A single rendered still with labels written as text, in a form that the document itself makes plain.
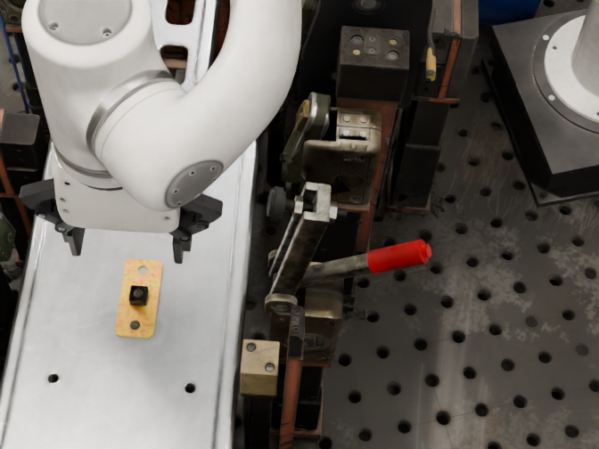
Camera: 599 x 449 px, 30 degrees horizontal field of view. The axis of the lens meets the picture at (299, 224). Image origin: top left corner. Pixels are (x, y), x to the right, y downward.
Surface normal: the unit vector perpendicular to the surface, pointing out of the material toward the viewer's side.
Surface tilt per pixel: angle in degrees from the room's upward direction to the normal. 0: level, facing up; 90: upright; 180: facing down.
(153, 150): 36
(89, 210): 91
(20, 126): 0
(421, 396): 0
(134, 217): 94
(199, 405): 0
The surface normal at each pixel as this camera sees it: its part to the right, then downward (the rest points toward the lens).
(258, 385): -0.06, 0.87
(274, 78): 0.85, 0.29
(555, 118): 0.00, -0.49
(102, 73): 0.32, 0.83
